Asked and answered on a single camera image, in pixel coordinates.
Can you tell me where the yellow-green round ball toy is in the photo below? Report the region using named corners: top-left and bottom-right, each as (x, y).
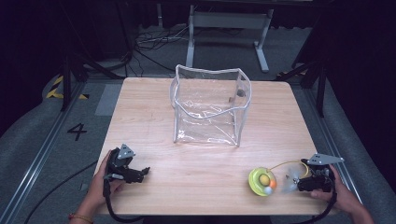
top-left (247, 160), bottom-right (311, 197)

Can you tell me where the person's right hand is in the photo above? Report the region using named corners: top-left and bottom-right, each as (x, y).
top-left (310, 164), bottom-right (364, 215)

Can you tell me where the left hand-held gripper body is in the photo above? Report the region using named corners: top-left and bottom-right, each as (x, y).
top-left (104, 143), bottom-right (136, 184)

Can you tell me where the black metal stand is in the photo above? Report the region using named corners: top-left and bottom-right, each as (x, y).
top-left (276, 60), bottom-right (329, 119)
top-left (60, 54), bottom-right (126, 112)

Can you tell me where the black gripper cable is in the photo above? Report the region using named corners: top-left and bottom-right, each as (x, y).
top-left (292, 174), bottom-right (339, 224)
top-left (103, 178), bottom-right (145, 224)

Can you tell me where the clear plastic bag white trim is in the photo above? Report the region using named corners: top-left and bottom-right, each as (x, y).
top-left (169, 63), bottom-right (253, 147)

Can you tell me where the white metal table frame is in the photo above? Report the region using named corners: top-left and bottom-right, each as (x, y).
top-left (185, 4), bottom-right (276, 74)

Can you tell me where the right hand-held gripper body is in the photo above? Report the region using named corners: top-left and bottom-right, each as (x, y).
top-left (300, 152), bottom-right (346, 192)

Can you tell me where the person's left hand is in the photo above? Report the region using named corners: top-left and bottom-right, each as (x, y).
top-left (88, 149), bottom-right (126, 206)

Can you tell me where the orange bead bracelet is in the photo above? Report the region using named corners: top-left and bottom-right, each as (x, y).
top-left (68, 213), bottom-right (94, 224)

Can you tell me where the black floor cable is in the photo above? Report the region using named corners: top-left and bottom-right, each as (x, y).
top-left (23, 160), bottom-right (99, 224)

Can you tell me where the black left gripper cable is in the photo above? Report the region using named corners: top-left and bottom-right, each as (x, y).
top-left (103, 178), bottom-right (145, 224)

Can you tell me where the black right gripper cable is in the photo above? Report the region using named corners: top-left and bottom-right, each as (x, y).
top-left (292, 174), bottom-right (339, 224)

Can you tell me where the aluminium floor rail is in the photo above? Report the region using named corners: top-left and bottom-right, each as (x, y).
top-left (298, 83), bottom-right (362, 204)
top-left (0, 79), bottom-right (86, 224)

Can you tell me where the bundle of floor cables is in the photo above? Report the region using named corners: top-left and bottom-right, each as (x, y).
top-left (134, 25), bottom-right (191, 52)

